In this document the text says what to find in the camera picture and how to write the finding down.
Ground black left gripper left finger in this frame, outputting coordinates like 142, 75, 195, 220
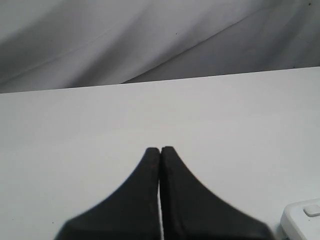
56, 147, 161, 240

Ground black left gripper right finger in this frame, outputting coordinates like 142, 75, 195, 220
159, 146, 273, 240

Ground white power strip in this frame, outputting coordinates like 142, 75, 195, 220
280, 198, 320, 240

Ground white backdrop cloth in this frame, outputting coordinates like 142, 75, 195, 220
0, 0, 320, 93

